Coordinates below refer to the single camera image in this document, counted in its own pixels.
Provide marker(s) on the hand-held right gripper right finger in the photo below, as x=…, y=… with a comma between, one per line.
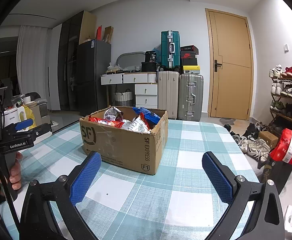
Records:
x=221, y=180

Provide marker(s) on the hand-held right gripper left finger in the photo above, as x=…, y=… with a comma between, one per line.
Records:
x=85, y=180

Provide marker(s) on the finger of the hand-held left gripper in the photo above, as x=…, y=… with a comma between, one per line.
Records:
x=44, y=130
x=25, y=124

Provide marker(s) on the brown cardboard box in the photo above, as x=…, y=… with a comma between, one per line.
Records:
x=121, y=145

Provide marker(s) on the red pink cookie packet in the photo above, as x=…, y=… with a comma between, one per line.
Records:
x=113, y=124

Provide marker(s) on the purple candy bag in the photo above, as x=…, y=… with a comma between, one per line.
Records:
x=113, y=113

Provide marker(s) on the white snack bag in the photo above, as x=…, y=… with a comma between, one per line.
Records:
x=137, y=126

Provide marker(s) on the blue cookie packet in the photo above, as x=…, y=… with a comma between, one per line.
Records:
x=146, y=113

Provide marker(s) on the person's left hand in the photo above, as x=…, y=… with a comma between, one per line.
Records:
x=14, y=170

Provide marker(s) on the yellow plastic bag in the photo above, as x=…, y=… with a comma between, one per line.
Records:
x=28, y=112

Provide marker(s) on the white kettle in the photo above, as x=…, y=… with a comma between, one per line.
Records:
x=10, y=118

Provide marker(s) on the grey storage box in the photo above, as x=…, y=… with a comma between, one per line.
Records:
x=40, y=110

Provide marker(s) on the pile of floor shoes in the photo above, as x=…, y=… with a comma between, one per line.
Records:
x=256, y=147

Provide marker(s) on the black paper bag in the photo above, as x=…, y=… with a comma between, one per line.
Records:
x=278, y=175

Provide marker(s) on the grey floor cloth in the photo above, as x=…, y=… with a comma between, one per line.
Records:
x=227, y=121

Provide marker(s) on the white curtain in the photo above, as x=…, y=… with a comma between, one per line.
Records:
x=33, y=62

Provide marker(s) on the small cardboard box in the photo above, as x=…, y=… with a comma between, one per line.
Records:
x=268, y=137

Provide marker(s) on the dark wardrobe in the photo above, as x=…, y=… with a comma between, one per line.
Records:
x=65, y=67

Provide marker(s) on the grey refrigerator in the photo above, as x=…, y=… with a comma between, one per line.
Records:
x=93, y=80

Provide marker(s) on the red shopping bag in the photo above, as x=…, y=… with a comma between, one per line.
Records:
x=286, y=147

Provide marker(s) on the wicker basket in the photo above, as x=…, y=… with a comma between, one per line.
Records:
x=123, y=98

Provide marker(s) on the silver suitcase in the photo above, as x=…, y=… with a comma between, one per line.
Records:
x=191, y=97

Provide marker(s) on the white knotted plastic bag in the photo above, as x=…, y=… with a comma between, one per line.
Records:
x=114, y=68

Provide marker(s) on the beige suitcase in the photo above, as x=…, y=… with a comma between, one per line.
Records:
x=168, y=95

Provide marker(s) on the wooden door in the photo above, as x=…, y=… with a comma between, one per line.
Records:
x=232, y=80

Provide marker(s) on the white drawer desk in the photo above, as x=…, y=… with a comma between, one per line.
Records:
x=146, y=90

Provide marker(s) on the oval mirror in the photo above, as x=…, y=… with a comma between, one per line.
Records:
x=129, y=61

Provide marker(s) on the red flat box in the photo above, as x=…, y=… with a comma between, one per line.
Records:
x=98, y=33

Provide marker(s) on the yellow shoe box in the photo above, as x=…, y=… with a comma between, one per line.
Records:
x=191, y=70

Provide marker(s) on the black storage box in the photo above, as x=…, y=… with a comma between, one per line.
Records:
x=148, y=67

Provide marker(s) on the black shoe box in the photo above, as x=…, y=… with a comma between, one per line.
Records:
x=189, y=48
x=189, y=62

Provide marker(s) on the black canister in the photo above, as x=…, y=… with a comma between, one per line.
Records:
x=151, y=57

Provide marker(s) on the teal suitcase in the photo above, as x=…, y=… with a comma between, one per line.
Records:
x=170, y=50

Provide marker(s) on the white wall switch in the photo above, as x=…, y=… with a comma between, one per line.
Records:
x=286, y=47

